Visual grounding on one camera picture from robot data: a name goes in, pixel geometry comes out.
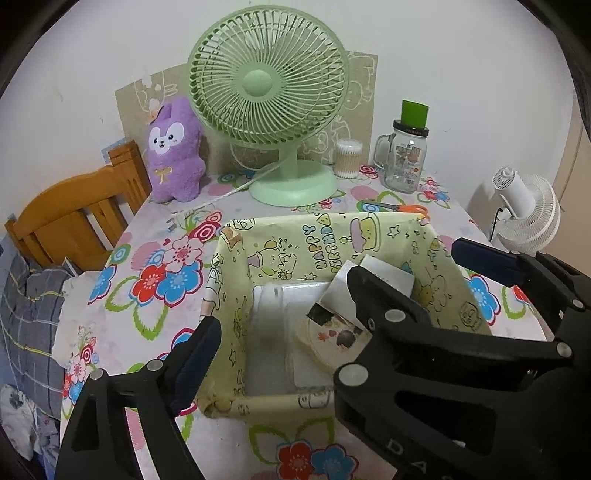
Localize clear plastic packet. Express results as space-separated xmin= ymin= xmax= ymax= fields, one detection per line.
xmin=252 ymin=283 xmax=334 ymax=389

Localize round beige illustrated box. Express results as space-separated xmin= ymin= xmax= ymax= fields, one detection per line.
xmin=295 ymin=311 xmax=372 ymax=374

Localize cotton swab container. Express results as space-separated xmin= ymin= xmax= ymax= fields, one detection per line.
xmin=335 ymin=137 xmax=363 ymax=179

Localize white paper card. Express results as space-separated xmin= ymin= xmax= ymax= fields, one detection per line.
xmin=360 ymin=256 xmax=414 ymax=302

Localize purple plush toy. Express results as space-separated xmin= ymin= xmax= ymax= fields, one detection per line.
xmin=147 ymin=98 xmax=206 ymax=204

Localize plaid grey bedding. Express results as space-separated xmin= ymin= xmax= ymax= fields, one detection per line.
xmin=0 ymin=251 xmax=75 ymax=416

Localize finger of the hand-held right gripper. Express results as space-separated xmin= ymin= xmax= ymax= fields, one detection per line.
xmin=332 ymin=265 xmax=574 ymax=480
xmin=451 ymin=237 xmax=591 ymax=366

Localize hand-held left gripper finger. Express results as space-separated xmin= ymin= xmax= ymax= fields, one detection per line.
xmin=54 ymin=316 xmax=223 ymax=480

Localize green desk fan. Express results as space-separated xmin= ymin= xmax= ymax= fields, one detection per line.
xmin=187 ymin=9 xmax=349 ymax=208

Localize yellow cartoon print storage box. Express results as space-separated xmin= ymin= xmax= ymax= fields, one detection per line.
xmin=196 ymin=210 xmax=492 ymax=421

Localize glass mug jar green lid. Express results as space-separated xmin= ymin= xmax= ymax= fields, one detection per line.
xmin=373 ymin=99 xmax=430 ymax=193

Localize white fan power cable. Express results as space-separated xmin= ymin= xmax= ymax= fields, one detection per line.
xmin=168 ymin=164 xmax=282 ymax=222

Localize beige cartoon wall paper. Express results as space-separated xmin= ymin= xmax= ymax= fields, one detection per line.
xmin=115 ymin=51 xmax=378 ymax=176

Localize white clip fan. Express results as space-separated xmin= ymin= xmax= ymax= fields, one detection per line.
xmin=492 ymin=166 xmax=561 ymax=257

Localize orange handled scissors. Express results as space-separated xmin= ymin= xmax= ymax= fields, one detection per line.
xmin=362 ymin=199 xmax=429 ymax=219

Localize white patterned cloth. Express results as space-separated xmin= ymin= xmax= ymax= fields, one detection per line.
xmin=0 ymin=383 xmax=63 ymax=467

